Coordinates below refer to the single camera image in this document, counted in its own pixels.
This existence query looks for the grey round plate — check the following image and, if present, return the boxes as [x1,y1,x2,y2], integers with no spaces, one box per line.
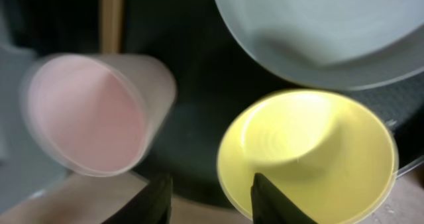
[215,0,423,90]

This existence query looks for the yellow bowl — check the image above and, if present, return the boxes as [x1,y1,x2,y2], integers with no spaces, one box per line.
[217,89,399,223]

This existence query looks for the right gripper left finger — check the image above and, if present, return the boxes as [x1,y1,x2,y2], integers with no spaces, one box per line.
[102,174,173,224]

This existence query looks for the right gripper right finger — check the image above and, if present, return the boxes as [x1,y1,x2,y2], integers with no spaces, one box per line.
[250,173,317,224]

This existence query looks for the pink plastic cup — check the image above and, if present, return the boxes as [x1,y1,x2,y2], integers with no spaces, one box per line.
[21,54,177,177]

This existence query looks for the round black serving tray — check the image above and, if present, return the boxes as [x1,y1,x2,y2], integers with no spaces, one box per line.
[0,0,424,209]

